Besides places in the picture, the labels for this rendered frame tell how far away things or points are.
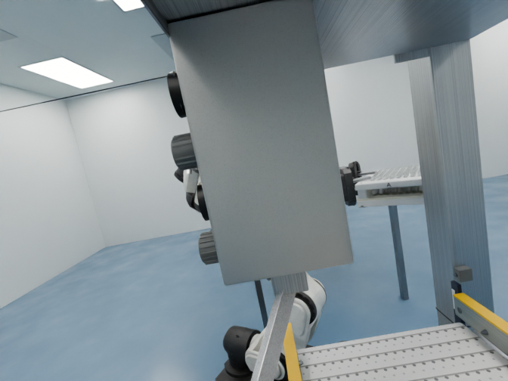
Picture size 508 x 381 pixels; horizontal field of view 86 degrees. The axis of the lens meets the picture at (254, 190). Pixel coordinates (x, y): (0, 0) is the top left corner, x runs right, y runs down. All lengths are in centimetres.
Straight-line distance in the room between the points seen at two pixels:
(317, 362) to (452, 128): 40
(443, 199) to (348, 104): 497
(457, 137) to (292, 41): 36
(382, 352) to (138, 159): 546
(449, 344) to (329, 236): 33
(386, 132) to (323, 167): 541
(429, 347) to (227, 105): 43
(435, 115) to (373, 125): 504
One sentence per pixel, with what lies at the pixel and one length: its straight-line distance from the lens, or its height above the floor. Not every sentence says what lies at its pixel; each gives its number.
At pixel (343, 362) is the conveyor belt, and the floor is 91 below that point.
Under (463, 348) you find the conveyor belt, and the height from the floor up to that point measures 91.
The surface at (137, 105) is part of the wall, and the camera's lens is 576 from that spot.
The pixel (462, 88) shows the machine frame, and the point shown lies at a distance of 53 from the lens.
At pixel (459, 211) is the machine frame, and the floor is 107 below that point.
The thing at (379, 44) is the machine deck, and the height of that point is 132.
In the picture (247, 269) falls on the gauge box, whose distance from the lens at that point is 22.
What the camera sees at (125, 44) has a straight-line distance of 56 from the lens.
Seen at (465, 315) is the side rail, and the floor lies 93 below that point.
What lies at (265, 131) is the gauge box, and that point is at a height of 123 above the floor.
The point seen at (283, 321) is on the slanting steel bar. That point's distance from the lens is 26.
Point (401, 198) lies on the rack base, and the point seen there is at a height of 102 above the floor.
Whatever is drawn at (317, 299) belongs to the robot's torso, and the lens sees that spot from 120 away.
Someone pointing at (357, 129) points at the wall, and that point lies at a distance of 544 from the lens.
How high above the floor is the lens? 122
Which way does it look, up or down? 7 degrees down
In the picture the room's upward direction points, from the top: 11 degrees counter-clockwise
